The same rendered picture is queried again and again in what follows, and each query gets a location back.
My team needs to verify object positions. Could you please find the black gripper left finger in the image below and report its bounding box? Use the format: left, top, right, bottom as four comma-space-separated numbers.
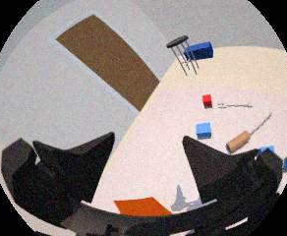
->
32, 131, 115, 204

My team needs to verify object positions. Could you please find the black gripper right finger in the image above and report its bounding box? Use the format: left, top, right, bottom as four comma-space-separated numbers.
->
182, 137, 258, 204

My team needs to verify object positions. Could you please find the red flat bar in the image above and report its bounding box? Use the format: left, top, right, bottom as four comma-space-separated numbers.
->
277, 184, 286, 193

